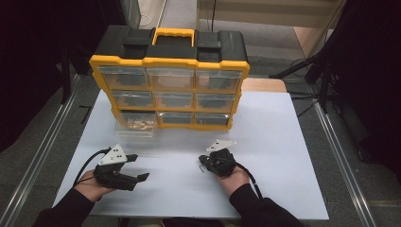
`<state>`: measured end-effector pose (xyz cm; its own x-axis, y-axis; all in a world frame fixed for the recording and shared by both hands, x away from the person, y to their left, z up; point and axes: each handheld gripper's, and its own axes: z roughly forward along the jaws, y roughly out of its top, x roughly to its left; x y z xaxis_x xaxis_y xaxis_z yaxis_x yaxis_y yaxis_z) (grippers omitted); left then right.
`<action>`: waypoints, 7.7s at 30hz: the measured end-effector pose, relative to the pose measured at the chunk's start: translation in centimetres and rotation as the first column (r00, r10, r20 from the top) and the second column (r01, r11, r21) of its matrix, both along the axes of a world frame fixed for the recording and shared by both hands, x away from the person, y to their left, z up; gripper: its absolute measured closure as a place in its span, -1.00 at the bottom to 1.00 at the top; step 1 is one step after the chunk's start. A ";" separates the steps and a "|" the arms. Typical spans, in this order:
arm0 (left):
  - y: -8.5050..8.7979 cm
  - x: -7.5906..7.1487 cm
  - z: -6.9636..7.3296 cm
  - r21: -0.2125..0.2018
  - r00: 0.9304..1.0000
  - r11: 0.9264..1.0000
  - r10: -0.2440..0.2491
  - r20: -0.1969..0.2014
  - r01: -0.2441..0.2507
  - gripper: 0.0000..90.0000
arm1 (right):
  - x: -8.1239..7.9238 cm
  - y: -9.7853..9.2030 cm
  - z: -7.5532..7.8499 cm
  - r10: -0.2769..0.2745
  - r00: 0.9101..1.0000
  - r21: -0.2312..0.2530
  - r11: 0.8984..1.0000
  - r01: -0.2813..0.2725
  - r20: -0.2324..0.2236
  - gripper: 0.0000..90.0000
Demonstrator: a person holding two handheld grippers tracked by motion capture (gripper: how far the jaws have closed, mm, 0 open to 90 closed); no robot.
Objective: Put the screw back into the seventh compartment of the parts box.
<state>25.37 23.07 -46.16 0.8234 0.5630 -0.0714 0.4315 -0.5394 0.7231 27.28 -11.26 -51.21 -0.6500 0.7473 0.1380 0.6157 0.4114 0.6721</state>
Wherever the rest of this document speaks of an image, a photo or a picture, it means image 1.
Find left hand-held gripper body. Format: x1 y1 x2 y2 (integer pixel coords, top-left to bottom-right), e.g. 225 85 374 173
93 144 140 192

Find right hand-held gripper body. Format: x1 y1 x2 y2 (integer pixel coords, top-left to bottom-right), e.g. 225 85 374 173
204 139 238 178

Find clear plastic drawer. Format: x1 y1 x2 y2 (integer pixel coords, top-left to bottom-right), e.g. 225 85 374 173
113 111 159 139

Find yellow and black organizer case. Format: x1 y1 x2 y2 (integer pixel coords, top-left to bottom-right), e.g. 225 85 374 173
89 27 251 131

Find person's right hand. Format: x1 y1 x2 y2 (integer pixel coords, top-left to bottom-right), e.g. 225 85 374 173
216 165 252 198

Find person's left hand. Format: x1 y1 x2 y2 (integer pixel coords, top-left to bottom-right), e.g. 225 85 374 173
74 169 122 202

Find grid of clear drawers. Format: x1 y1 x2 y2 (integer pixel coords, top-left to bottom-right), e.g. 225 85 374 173
97 65 243 126

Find black metal stand bar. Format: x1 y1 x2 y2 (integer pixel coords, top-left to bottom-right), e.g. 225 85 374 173
269 52 320 79

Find black metal stand leg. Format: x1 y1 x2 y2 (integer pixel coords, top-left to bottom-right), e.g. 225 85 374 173
319 60 333 114

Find dark curtain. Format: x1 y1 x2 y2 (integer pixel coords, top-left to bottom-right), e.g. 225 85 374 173
327 0 401 173
0 0 127 154

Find beige wooden cabinet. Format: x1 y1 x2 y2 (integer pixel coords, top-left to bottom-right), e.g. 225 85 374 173
197 0 348 58

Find left hand-held gripper black cable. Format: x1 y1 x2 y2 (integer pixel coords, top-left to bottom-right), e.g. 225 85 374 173
73 147 112 187

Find hand-held gripper black cable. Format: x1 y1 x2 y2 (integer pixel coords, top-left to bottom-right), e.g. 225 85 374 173
73 147 112 187
235 162 264 201

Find right hand-held gripper black cable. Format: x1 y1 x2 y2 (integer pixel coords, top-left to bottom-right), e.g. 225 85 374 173
235 162 264 201

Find aluminium floor rail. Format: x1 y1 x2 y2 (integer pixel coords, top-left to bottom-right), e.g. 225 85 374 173
311 98 379 227
0 74 83 227

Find black floor cables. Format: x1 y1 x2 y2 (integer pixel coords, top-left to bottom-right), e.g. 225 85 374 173
287 58 320 118

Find thin white cable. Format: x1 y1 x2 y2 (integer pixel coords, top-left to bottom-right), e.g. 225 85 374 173
136 13 154 28

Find thin black hanging cable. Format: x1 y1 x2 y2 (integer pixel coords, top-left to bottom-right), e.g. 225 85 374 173
210 0 218 32

